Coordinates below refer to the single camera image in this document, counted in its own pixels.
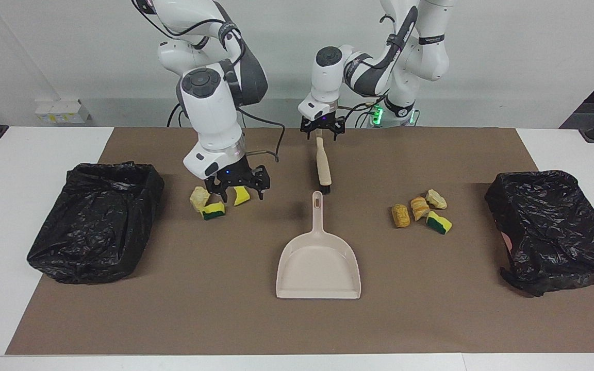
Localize yellow green sponge piece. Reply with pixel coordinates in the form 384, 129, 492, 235
200, 201, 226, 221
425, 210, 453, 235

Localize beige brush black bristles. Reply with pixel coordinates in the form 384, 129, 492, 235
315, 129, 333, 195

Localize beige plastic dustpan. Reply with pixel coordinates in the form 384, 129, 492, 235
275, 191, 362, 300

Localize brown bread roll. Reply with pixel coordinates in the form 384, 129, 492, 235
391, 204, 411, 228

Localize black trash bag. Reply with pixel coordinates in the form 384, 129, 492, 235
485, 170, 594, 297
26, 161, 165, 285

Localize brown table mat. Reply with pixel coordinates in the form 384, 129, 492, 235
6, 127, 594, 356

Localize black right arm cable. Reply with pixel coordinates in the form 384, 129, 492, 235
235, 100, 286, 163

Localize black base cable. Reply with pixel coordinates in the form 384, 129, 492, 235
167, 102, 184, 128

